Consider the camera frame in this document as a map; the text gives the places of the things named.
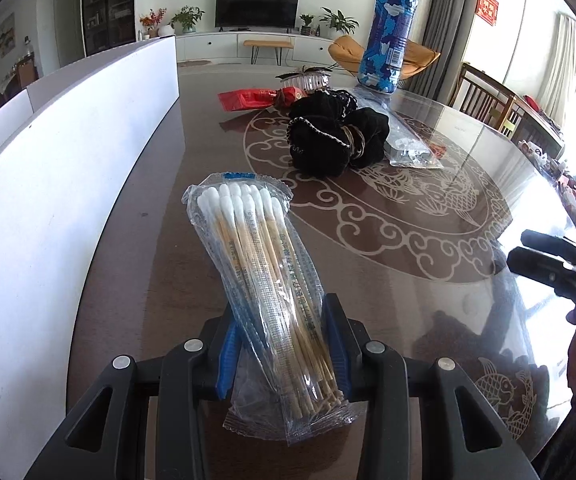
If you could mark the bushy green potted plant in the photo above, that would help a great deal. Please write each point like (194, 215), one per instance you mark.
(188, 17)

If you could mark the black television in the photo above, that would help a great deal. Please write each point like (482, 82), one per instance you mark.
(258, 7)

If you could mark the wooden dining table set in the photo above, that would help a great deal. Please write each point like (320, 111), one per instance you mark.
(20, 75)

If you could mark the phone case in clear bag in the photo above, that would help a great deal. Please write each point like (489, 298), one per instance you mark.
(407, 135)

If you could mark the pile of small toys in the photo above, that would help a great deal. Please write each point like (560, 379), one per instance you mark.
(572, 195)

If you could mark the red flower arrangement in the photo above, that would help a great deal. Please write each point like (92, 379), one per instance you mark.
(152, 20)

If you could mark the grey curtain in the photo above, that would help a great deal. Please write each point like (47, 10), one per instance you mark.
(452, 25)

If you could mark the cotton swab packet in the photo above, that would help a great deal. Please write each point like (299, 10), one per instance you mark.
(258, 260)

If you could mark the tall dark display cabinet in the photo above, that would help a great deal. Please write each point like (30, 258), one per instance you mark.
(110, 5)

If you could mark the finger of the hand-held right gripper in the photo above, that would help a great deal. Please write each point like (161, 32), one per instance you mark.
(557, 246)
(542, 265)

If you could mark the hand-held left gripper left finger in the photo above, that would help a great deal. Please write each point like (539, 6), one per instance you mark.
(225, 365)

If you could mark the large leafy potted plant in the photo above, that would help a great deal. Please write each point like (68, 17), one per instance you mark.
(339, 20)

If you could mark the white sheer curtain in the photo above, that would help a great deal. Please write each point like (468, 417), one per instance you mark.
(565, 70)

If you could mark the white door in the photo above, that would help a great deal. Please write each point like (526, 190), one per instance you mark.
(69, 25)

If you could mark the orange lounge chair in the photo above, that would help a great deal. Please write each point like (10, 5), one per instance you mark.
(345, 52)

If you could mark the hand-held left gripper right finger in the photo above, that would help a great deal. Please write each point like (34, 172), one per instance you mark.
(342, 355)

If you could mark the small black velvet scrunchie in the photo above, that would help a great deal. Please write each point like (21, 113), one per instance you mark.
(375, 135)

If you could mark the clear plastic hair clip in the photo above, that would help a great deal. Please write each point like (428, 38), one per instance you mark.
(308, 80)

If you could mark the red foil packet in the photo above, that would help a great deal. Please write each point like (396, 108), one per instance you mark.
(248, 98)

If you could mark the blue camouflage bottle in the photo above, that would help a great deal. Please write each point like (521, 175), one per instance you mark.
(387, 35)

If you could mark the framed landscape painting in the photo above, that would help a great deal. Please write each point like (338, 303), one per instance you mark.
(6, 35)

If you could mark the white board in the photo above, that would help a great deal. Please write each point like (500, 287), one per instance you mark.
(68, 185)

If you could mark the wooden slatted chair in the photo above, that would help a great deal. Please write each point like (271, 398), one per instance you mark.
(537, 125)
(482, 95)

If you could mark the wooden stool with metal legs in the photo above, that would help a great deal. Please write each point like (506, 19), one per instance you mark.
(268, 43)

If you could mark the brown patterned desktop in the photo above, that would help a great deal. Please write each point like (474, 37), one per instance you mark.
(168, 270)

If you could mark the large black velvet scrunchie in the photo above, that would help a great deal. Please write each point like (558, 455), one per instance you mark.
(318, 140)

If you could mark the red wall decoration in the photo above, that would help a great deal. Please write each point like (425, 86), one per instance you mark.
(486, 6)

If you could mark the round white vase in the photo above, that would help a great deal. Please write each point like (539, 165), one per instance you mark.
(166, 30)

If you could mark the white television console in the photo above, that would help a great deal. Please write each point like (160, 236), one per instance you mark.
(208, 45)

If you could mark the small potted plant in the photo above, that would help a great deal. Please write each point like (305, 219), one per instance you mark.
(306, 22)

